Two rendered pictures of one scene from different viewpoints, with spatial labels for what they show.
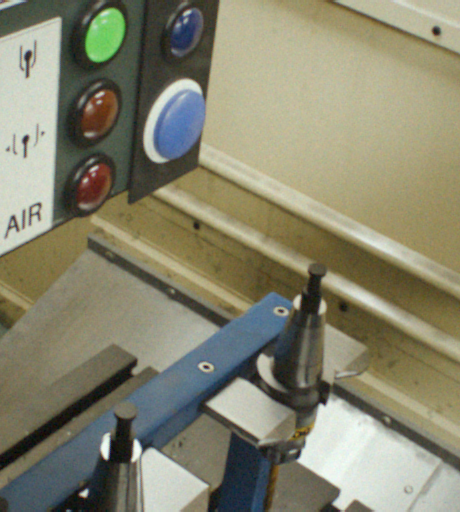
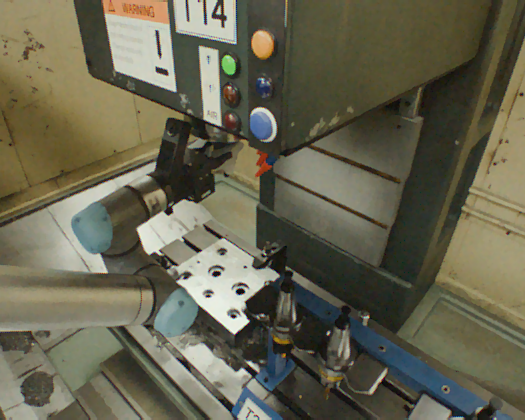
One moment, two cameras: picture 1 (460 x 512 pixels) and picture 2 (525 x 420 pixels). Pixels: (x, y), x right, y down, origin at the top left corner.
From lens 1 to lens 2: 0.59 m
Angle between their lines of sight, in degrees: 77
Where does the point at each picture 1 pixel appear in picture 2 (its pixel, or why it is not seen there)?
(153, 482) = (365, 368)
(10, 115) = (205, 74)
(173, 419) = (404, 375)
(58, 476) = (354, 329)
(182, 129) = (255, 125)
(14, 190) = (208, 101)
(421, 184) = not seen: outside the picture
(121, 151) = (245, 120)
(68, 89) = (223, 79)
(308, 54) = not seen: outside the picture
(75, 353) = not seen: outside the picture
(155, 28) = (251, 77)
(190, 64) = (269, 105)
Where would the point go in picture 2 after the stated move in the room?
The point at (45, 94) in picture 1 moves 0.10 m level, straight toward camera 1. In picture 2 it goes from (214, 74) to (124, 75)
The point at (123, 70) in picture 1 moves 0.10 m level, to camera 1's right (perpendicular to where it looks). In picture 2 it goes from (242, 87) to (215, 123)
